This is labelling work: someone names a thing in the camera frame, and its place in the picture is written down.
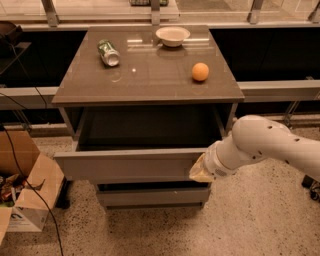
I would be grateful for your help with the orange fruit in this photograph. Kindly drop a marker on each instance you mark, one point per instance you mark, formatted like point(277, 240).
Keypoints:
point(200, 72)

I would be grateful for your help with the black device on left shelf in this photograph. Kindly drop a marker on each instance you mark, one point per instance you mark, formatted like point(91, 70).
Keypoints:
point(10, 33)

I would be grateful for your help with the open cardboard box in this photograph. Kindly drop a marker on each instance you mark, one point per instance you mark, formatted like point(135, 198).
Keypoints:
point(35, 183)

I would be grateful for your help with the grey lower drawer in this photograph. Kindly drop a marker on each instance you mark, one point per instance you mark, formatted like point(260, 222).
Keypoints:
point(155, 197)

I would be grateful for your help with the grey drawer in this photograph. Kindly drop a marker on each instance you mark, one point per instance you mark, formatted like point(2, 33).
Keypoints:
point(129, 166)
point(155, 197)

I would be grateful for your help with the grey top drawer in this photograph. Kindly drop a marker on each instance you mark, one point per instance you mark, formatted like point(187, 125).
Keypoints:
point(129, 166)

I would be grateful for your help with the white bowl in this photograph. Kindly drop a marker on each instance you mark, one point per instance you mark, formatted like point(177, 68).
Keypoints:
point(172, 36)

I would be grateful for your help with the grey drawer cabinet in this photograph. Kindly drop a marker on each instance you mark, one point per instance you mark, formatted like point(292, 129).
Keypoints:
point(149, 100)

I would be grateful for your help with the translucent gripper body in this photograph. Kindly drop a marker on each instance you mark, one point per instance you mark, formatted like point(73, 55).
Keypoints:
point(213, 162)

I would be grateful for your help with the green soda can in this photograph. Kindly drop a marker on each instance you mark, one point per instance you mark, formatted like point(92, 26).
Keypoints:
point(109, 55)

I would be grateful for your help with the black power adapter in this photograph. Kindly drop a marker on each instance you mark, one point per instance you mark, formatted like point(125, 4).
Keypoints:
point(313, 187)

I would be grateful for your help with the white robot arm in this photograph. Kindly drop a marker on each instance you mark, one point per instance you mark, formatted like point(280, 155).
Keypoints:
point(253, 139)

